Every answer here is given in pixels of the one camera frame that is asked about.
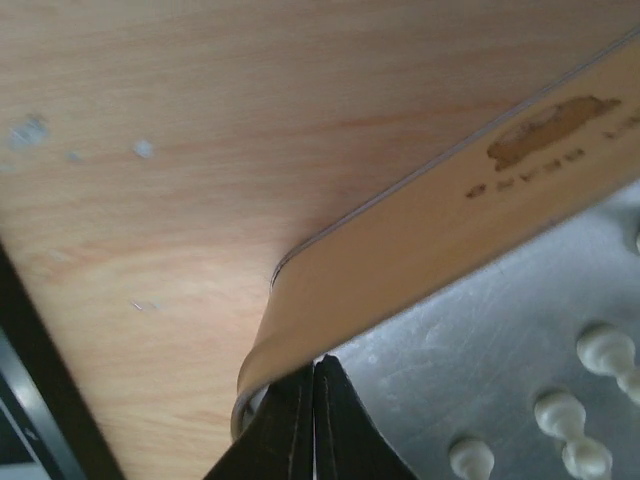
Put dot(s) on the white chess pawn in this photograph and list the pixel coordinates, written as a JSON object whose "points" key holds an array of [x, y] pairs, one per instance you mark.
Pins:
{"points": [[606, 351], [471, 459], [562, 416]]}

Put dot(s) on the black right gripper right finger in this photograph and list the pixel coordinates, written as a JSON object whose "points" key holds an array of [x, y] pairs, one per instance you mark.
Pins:
{"points": [[347, 443]]}

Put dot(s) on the black aluminium frame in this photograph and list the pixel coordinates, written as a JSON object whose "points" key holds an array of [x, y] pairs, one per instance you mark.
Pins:
{"points": [[47, 430]]}

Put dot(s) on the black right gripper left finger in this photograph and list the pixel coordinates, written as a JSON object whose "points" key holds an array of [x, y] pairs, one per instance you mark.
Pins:
{"points": [[278, 443]]}

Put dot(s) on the yellow metal tin box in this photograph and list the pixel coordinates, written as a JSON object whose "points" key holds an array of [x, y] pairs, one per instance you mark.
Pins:
{"points": [[454, 300]]}

